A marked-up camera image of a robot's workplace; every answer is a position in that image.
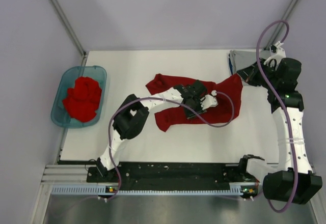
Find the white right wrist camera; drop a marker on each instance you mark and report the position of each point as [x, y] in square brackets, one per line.
[276, 52]

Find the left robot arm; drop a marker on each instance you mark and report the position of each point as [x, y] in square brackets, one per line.
[129, 120]

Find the teal plastic bin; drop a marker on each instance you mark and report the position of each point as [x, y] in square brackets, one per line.
[59, 115]

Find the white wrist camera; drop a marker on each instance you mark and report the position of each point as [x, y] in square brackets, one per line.
[209, 100]
[276, 52]

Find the folded grey t-shirt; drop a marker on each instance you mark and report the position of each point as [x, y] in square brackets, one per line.
[243, 58]

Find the bright red t-shirt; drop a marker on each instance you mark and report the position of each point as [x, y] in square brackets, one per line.
[83, 100]

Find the folded blue white t-shirt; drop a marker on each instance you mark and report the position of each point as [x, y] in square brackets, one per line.
[231, 64]

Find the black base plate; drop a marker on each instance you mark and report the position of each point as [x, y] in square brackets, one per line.
[165, 185]

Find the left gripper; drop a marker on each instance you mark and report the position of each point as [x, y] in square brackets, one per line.
[199, 109]

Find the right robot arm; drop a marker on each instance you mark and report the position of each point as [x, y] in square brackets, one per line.
[293, 178]

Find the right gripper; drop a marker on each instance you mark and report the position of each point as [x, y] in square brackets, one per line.
[250, 73]

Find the dark red t-shirt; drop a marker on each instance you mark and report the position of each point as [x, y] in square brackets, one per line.
[229, 102]

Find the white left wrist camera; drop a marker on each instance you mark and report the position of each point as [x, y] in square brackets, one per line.
[209, 100]

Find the aluminium frame rail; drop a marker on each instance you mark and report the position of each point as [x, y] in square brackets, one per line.
[90, 173]

